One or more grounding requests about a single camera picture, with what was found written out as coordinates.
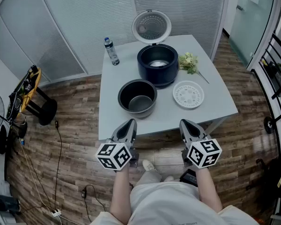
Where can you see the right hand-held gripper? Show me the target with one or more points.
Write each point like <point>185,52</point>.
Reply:
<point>203,152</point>

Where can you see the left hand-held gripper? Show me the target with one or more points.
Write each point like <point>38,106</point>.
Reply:
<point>113,155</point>

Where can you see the white steamer tray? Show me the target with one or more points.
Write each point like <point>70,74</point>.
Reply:
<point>188,95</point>

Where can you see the dark pot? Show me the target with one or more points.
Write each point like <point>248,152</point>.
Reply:
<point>131,90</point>

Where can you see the dark blue rice cooker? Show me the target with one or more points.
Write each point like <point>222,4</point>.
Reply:
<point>154,76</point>

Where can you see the person's left forearm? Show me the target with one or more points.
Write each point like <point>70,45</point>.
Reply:
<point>120,191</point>

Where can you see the person's right forearm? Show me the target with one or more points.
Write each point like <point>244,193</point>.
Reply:
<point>208,189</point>

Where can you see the person's white shoe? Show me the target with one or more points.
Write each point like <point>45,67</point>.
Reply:
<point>168,178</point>
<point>148,165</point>

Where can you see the black waist device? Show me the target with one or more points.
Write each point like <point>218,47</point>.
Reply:
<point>188,177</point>

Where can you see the person's light trousers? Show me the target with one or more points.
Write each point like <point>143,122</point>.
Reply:
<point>150,178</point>

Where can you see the yellow artificial flower bunch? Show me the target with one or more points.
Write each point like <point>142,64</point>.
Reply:
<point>188,61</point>

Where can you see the person's white shirt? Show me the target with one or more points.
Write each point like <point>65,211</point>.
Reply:
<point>173,205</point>

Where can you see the black round wheel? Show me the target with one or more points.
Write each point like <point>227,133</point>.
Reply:
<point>268,125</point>

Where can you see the clear water bottle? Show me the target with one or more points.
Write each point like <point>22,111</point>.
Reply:
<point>113,55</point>

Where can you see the black equipment with yellow tag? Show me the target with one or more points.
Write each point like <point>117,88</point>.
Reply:
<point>274,172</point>

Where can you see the blue drink bottle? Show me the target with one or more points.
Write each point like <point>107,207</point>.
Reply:
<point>107,39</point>

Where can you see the small blue plug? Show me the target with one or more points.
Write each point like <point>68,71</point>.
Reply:
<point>22,142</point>

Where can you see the white power strip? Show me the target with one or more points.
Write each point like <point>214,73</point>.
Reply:
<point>56,213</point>

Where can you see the round yellow side table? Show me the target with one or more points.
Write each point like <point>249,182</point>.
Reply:
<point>36,78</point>

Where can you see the dark grey bag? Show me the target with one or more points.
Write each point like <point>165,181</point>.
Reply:
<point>2,205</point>

